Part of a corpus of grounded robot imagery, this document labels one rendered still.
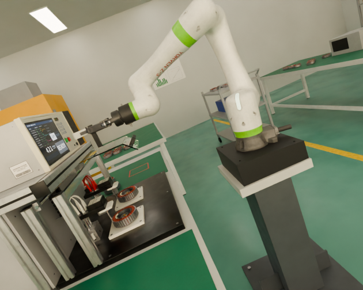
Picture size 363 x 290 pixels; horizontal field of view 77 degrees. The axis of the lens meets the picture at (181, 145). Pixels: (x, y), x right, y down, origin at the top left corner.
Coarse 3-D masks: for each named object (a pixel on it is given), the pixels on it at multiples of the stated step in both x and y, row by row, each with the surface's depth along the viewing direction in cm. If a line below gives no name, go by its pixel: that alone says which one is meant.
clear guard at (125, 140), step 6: (120, 138) 132; (126, 138) 127; (108, 144) 127; (114, 144) 118; (120, 144) 110; (126, 144) 111; (132, 144) 117; (96, 150) 124; (102, 150) 115; (108, 150) 110; (90, 156) 113
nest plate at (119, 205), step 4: (140, 188) 127; (140, 192) 122; (136, 196) 119; (140, 196) 116; (132, 200) 116; (136, 200) 115; (116, 204) 119; (120, 204) 117; (124, 204) 115; (128, 204) 115; (116, 208) 114; (120, 208) 114
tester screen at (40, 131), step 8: (48, 120) 98; (32, 128) 82; (40, 128) 88; (48, 128) 95; (56, 128) 103; (32, 136) 79; (40, 136) 85; (48, 136) 91; (40, 144) 82; (48, 144) 88; (64, 152) 99
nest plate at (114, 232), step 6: (138, 210) 103; (138, 216) 97; (144, 216) 97; (132, 222) 95; (138, 222) 92; (144, 222) 92; (114, 228) 96; (120, 228) 93; (126, 228) 92; (132, 228) 92; (114, 234) 91; (120, 234) 91
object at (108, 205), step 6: (96, 198) 96; (102, 198) 94; (90, 204) 92; (96, 204) 92; (102, 204) 92; (108, 204) 96; (84, 210) 96; (90, 210) 92; (96, 210) 92; (102, 210) 92; (84, 216) 91; (84, 222) 93; (90, 222) 98
